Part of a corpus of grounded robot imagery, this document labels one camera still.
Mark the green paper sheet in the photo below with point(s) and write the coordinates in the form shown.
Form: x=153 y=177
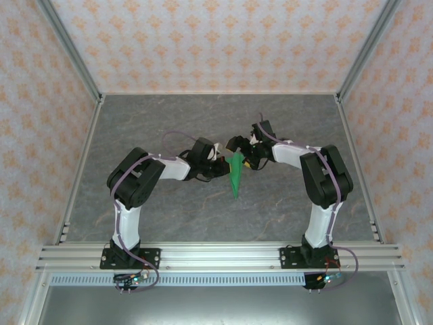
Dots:
x=235 y=179

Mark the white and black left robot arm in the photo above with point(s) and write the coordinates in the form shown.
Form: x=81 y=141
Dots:
x=135 y=183

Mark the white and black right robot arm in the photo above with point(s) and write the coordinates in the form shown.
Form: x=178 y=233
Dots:
x=328 y=179

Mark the grey metal shelf sheet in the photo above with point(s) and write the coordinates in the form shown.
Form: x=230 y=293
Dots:
x=220 y=306

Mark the aluminium mounting rail beam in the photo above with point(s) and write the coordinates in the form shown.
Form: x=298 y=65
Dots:
x=220 y=257

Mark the aluminium table side rail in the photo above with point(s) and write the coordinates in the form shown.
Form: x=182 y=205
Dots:
x=79 y=169
x=360 y=169

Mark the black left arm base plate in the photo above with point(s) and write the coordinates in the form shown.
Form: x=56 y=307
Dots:
x=152 y=259

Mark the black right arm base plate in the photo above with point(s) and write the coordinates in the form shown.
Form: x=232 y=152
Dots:
x=289 y=259

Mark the aluminium frame post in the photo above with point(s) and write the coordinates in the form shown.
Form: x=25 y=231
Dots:
x=368 y=50
x=67 y=50

